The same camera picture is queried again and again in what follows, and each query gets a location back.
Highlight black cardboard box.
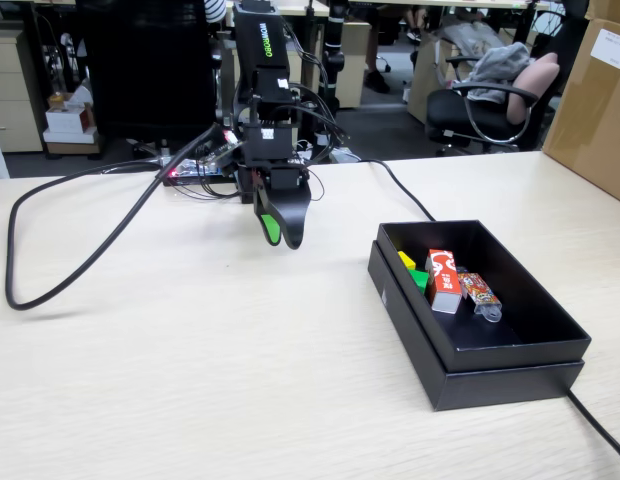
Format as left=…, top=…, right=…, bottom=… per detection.
left=377, top=218, right=592, bottom=374

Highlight thick black camera cable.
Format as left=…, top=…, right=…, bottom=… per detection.
left=4, top=124, right=226, bottom=312

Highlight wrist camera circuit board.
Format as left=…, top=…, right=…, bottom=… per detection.
left=195, top=130, right=244, bottom=169

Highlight small brown cardboard box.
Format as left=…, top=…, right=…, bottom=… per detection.
left=587, top=0, right=620, bottom=21

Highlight black pole stand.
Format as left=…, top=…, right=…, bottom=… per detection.
left=314, top=0, right=347, bottom=151

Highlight large brown cardboard box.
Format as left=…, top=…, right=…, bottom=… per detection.
left=542, top=17, right=620, bottom=207

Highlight flat white cardboard box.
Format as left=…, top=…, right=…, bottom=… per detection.
left=42, top=127, right=101, bottom=156

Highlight green cube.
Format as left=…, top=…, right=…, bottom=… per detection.
left=408, top=268, right=432, bottom=294

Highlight grey clothing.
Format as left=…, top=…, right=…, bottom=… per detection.
left=467, top=42, right=534, bottom=104

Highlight person leg black shoe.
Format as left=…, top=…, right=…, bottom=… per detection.
left=363, top=7, right=392, bottom=95

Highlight small orange wrapped packet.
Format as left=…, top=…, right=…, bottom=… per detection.
left=457, top=272, right=505, bottom=324

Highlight black open box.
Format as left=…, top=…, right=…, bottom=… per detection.
left=367, top=239, right=586, bottom=412

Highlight pink cushion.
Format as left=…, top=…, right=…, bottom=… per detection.
left=504, top=52, right=562, bottom=125

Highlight robot controller circuit board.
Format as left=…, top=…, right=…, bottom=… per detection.
left=162, top=157, right=239, bottom=188

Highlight small white cardboard box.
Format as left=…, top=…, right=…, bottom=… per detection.
left=44, top=102, right=97, bottom=135

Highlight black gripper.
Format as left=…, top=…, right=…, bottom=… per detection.
left=241, top=123, right=313, bottom=252

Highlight beige drawer cabinet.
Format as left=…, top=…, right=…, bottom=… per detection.
left=0, top=27, right=45, bottom=154

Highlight black chair chrome armrests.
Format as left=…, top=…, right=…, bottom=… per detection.
left=425, top=54, right=541, bottom=154

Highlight red white patterned box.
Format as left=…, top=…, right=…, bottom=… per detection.
left=424, top=248, right=464, bottom=315

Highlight person in striped shirt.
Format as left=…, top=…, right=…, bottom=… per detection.
left=203, top=0, right=227, bottom=25

